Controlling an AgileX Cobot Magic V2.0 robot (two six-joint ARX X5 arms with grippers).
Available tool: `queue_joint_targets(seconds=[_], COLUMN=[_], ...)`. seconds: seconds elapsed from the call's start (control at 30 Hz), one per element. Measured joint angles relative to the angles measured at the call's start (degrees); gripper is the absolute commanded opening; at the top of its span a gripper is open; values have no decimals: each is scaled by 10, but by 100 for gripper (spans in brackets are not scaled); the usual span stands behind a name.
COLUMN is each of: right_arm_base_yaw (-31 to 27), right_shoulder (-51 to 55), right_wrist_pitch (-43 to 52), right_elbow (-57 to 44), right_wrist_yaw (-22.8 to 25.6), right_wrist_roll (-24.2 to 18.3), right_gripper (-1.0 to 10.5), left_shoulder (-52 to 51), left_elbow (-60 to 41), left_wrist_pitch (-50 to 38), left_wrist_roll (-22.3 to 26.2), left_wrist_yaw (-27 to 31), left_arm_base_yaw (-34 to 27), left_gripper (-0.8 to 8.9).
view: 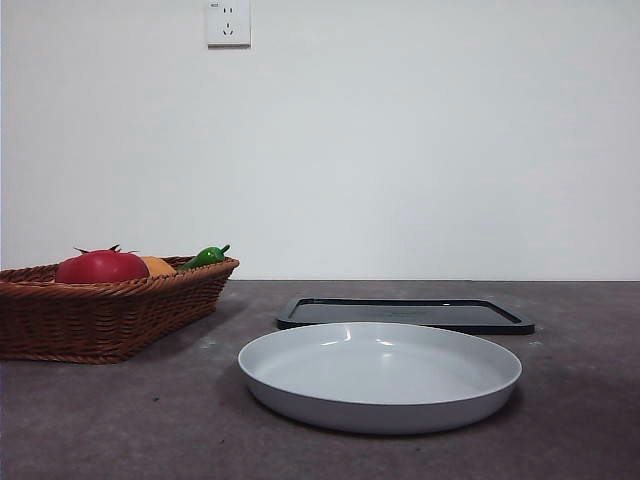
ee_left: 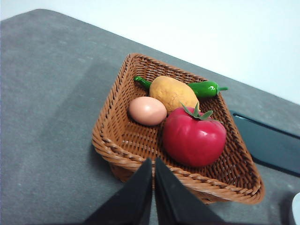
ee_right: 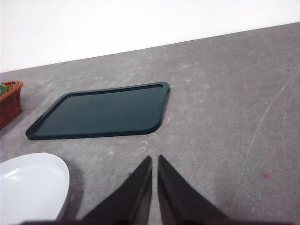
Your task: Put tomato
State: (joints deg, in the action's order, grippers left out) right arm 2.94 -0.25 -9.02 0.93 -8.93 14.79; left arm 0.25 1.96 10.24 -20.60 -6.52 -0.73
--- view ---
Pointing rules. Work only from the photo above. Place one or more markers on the grey round plate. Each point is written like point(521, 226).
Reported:
point(380, 370)

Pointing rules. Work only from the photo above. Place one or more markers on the green pepper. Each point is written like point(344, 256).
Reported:
point(202, 258)

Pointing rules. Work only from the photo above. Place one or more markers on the white wall socket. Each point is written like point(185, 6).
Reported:
point(229, 25)

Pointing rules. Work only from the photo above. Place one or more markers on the orange round fruit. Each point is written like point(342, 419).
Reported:
point(160, 266)

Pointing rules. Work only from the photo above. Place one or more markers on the red tomato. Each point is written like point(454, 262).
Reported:
point(100, 267)

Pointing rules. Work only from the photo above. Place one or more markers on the black rectangular tray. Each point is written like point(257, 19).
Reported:
point(450, 312)

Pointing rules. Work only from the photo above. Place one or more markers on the brown wicker basket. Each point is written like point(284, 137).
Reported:
point(100, 320)

